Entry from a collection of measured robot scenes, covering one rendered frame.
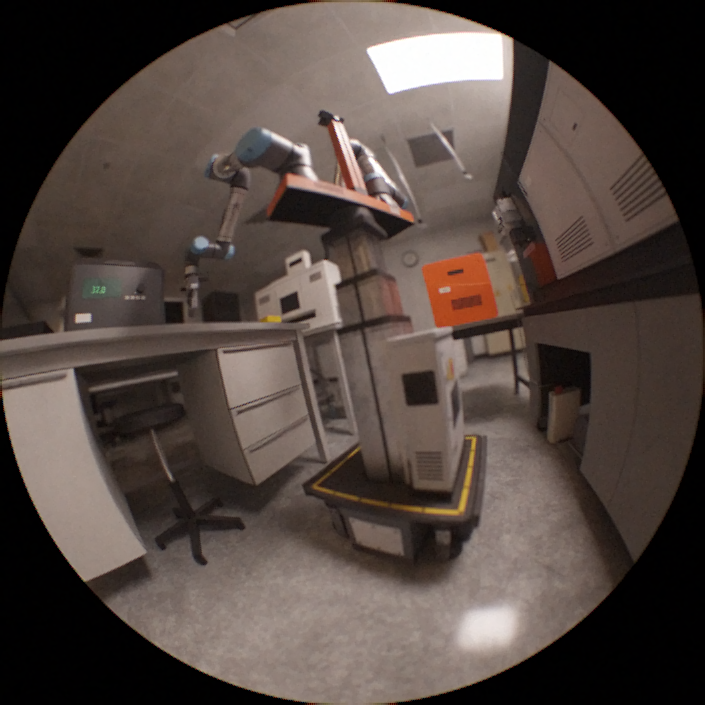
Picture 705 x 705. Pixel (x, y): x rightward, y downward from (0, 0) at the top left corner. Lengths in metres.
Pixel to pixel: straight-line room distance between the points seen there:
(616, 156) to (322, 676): 1.29
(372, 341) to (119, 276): 0.89
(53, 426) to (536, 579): 1.36
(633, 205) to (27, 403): 1.51
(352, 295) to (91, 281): 0.89
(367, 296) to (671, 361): 0.75
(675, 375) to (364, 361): 0.75
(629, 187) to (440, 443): 0.76
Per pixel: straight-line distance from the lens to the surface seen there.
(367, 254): 0.63
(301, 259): 1.97
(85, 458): 0.83
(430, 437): 0.52
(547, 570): 0.83
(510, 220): 1.24
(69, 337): 0.79
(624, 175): 0.68
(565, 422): 1.36
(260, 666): 0.79
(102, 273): 0.93
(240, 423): 0.98
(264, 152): 0.72
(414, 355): 0.47
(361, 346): 0.58
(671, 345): 0.56
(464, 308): 1.43
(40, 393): 0.85
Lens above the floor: 0.70
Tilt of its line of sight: 1 degrees down
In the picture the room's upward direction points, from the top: 12 degrees counter-clockwise
